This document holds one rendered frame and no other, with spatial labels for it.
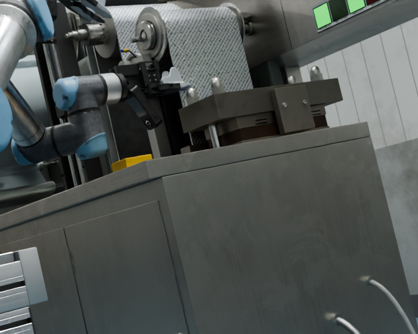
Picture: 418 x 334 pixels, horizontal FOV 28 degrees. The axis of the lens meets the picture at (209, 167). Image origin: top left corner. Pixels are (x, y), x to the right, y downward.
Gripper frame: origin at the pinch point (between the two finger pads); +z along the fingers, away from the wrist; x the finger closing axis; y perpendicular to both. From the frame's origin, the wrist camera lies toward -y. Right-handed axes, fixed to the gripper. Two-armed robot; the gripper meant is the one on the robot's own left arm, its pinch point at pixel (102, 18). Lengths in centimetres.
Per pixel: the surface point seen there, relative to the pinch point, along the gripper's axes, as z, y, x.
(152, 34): 11.9, 1.3, -6.1
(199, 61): 25.5, 1.4, -8.8
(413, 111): 186, 116, 100
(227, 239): 37, -47, -36
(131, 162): 14.6, -38.7, -22.9
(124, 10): 8.7, 15.9, 16.8
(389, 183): 205, 90, 124
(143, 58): 13.9, -3.4, -1.6
